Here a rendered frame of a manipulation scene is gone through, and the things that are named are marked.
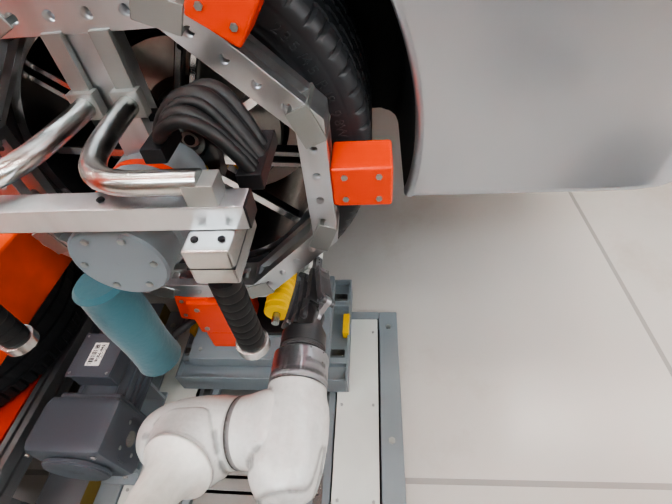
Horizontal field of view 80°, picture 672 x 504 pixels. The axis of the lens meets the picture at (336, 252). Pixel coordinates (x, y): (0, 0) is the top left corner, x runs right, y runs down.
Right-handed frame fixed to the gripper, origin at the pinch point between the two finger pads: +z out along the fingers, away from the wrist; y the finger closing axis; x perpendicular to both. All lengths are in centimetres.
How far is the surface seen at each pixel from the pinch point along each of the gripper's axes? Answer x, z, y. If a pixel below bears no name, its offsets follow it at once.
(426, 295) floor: -67, 39, -23
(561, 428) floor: -90, -8, 0
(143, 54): 42.9, 15.7, 6.0
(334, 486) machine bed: -40, -27, -39
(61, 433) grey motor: 21, -27, -54
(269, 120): 20.4, 15.7, 10.2
